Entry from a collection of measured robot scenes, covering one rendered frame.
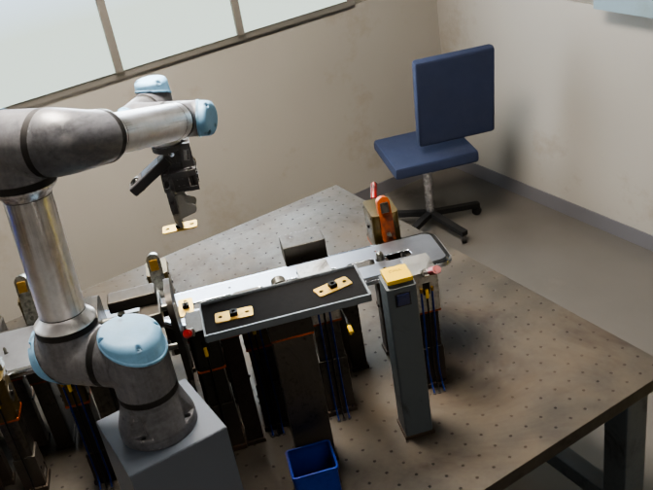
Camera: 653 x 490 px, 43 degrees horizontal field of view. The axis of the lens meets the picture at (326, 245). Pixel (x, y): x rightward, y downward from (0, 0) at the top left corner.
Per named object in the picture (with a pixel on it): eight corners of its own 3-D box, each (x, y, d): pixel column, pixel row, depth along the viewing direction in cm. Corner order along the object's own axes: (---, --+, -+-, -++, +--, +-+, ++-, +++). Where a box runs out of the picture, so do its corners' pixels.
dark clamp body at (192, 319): (244, 426, 221) (212, 306, 202) (250, 456, 211) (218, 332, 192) (217, 434, 220) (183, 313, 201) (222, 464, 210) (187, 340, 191)
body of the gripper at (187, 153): (200, 192, 194) (189, 144, 188) (163, 199, 193) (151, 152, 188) (198, 179, 201) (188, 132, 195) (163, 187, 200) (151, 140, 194)
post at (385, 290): (425, 413, 214) (407, 267, 193) (435, 433, 207) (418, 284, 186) (396, 421, 213) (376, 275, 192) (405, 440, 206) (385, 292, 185)
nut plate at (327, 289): (344, 276, 189) (343, 272, 189) (353, 283, 186) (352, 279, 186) (312, 291, 186) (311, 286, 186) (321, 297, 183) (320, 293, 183)
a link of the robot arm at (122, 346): (160, 408, 152) (141, 348, 146) (96, 402, 157) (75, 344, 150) (188, 367, 162) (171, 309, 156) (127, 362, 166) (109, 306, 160)
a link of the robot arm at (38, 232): (101, 401, 155) (17, 120, 132) (33, 395, 160) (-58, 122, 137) (132, 365, 166) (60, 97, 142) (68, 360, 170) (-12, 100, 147)
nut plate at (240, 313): (252, 306, 184) (251, 301, 184) (254, 316, 181) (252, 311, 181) (215, 314, 184) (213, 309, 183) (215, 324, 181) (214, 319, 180)
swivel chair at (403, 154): (509, 227, 429) (499, 43, 382) (427, 265, 408) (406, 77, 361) (440, 193, 473) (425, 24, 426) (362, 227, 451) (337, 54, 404)
